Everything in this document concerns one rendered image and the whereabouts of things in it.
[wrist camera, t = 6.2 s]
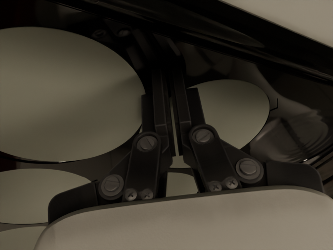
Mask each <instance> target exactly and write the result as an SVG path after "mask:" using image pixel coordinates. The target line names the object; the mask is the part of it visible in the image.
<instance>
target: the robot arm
mask: <svg viewBox="0 0 333 250"><path fill-rule="evenodd" d="M171 69H172V70H168V75H169V83H170V91H171V98H172V106H173V114H174V122H175V130H176V137H177V145H178V152H179V156H183V161H184V163H186V164H187V165H188V166H190V167H191V171H192V174H193V177H194V180H195V183H196V186H197V189H198V192H199V193H195V194H186V195H178V196H170V197H166V191H167V170H168V168H169V167H170V166H171V165H172V163H173V160H172V157H174V156H176V153H175V144H174V136H173V128H172V119H171V111H170V103H169V96H168V89H167V79H166V72H165V71H161V68H160V69H153V70H151V72H152V89H153V93H151V94H144V95H141V117H142V132H141V133H139V134H138V135H136V137H135V138H134V140H133V143H132V148H131V151H130V152H129V153H128V154H127V155H126V156H125V157H123V158H122V159H121V160H120V161H119V162H118V163H117V164H116V165H115V166H114V167H113V168H112V169H111V170H110V171H109V172H108V173H107V174H106V175H105V176H104V177H103V178H102V179H101V181H99V182H95V181H93V182H91V183H88V184H85V185H82V186H79V187H76V188H73V189H70V190H67V191H64V192H61V193H59V194H57V195H55V196H54V197H53V198H52V199H51V200H50V202H49V205H48V226H47V227H46V228H45V229H44V230H43V231H42V233H41V234H40V236H39V238H38V240H37V242H36V244H35V247H34V249H33V250H333V199H332V198H330V197H329V196H328V195H326V194H325V191H324V187H323V183H322V178H321V175H320V173H319V171H318V170H317V169H316V168H314V167H313V166H311V165H308V164H302V163H291V162H280V161H268V160H266V161H265V162H259V161H258V160H257V159H255V158H254V157H252V156H250V155H248V154H246V153H245V152H243V151H241V150H239V149H238V148H236V147H234V146H232V145H231V144H229V143H227V142H225V141H223V140H222V139H220V137H219V135H218V133H217V131H216V129H215V128H214V127H212V126H211V125H208V124H206V122H205V118H204V113H203V109H202V105H201V100H200V96H199V91H198V88H197V87H196V88H188V89H185V85H184V79H183V74H182V68H181V66H174V67H171Z"/></svg>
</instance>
